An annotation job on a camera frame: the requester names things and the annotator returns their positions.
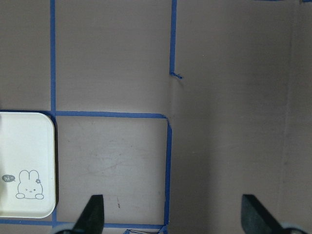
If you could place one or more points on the cream plastic tray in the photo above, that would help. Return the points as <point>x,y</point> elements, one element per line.
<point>27,165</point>

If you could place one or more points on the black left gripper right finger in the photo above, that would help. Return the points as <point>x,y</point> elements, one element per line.
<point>256,219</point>

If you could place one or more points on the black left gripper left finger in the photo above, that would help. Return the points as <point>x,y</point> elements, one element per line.
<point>90,221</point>

